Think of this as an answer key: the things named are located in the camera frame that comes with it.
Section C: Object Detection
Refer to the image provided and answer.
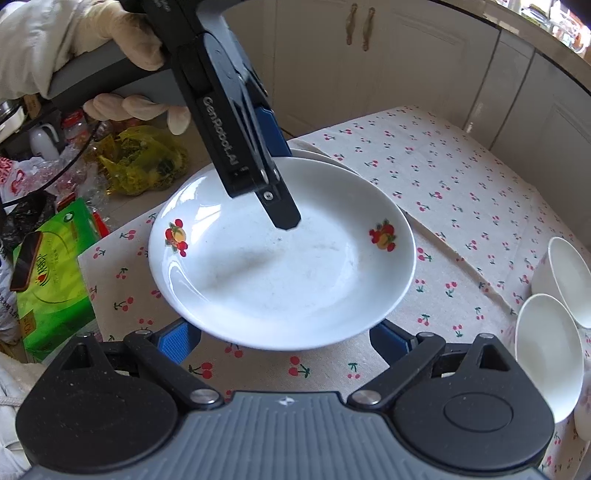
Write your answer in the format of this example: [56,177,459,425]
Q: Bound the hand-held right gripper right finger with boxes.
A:
[347,318,515,410]

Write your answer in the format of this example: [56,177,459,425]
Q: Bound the white printed plastic bag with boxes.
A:
[0,258,28,344]

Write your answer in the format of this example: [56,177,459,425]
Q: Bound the white thermos jug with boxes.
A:
[28,124,61,160]

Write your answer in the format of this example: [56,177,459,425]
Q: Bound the person's left forearm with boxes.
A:
[0,0,93,100]

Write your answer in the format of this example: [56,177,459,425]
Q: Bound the person's white jacket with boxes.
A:
[0,360,33,467]

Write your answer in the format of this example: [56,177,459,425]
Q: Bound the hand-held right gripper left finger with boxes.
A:
[58,318,225,410]

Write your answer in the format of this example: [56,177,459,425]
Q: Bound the green tissue pack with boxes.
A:
[11,198,109,363]

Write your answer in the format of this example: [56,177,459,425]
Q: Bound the red and white plastic bag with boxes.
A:
[0,157,29,195]

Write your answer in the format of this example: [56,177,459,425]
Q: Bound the yellow plastic bag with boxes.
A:
[97,126,190,197]

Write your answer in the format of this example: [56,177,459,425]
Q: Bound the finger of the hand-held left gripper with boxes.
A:
[231,69,302,230]
[254,105,293,158]

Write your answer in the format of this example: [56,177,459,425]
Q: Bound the dark smartphone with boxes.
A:
[9,231,44,292]

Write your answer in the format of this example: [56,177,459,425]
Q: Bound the person's left hand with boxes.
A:
[65,0,193,136]

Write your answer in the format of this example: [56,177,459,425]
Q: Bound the cherry print tablecloth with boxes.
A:
[76,105,591,480]

